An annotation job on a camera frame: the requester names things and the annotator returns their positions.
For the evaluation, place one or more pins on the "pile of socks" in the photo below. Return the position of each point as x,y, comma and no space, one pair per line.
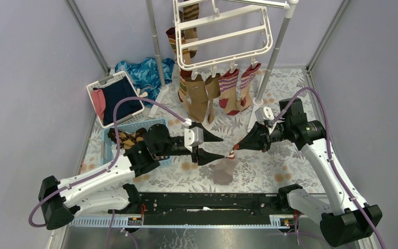
127,140

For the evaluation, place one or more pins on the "striped green tan sock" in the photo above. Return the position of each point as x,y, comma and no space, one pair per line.
182,92

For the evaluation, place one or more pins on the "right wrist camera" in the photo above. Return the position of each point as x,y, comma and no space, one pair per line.
264,114

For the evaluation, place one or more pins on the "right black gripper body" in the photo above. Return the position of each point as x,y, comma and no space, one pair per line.
275,135

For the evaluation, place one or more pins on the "red striped sock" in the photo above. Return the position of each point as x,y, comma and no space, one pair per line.
246,79
227,86

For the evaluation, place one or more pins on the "blue patterned cloth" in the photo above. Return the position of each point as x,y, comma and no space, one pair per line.
146,76

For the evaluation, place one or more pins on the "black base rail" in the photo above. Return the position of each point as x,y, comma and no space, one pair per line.
211,209

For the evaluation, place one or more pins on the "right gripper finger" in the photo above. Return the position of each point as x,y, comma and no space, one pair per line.
249,144
257,131

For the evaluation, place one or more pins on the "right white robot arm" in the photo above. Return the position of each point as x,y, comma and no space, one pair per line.
347,217

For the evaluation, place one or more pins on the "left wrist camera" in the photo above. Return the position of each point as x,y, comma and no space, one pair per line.
193,137

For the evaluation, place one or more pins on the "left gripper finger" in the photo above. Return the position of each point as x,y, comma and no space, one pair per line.
208,136
204,157

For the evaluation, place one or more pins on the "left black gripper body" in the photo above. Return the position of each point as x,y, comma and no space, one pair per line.
194,151

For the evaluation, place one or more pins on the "white sock hanger frame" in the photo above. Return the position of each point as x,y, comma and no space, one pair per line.
226,47

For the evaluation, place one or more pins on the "tan ribbed sock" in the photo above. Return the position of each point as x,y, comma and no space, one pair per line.
198,97

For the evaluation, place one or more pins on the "silver drying rack stand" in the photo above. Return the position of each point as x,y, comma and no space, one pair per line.
270,44

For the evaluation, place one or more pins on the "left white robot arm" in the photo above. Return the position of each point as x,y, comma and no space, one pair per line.
104,188

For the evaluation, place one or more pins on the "pink cloth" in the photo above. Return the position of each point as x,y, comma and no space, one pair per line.
99,103

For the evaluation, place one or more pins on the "white laundry basket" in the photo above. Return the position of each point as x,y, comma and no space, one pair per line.
115,88

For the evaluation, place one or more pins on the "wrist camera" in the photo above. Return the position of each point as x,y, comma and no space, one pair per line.
264,114
193,137

